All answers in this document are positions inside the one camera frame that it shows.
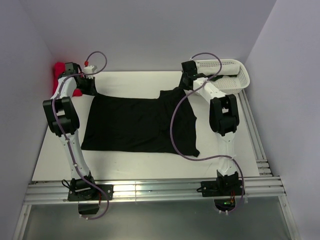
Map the black t shirt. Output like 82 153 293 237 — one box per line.
81 87 200 157

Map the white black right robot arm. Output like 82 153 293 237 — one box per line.
179 59 245 197

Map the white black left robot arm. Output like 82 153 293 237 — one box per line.
42 62 98 201

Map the rolled white t shirt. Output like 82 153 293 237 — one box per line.
197 64 240 76

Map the dark green rolled t shirt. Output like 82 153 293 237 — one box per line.
198 73 238 82

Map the red t shirt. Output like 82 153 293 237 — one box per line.
52 61 83 98

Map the white perforated plastic basket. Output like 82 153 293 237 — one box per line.
195 59 250 94

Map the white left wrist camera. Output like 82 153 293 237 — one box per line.
83 65 98 76

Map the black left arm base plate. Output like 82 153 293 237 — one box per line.
67 179 114 202

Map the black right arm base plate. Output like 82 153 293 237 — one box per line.
196 179 245 197

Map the aluminium frame rail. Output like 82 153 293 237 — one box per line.
13 92 301 240

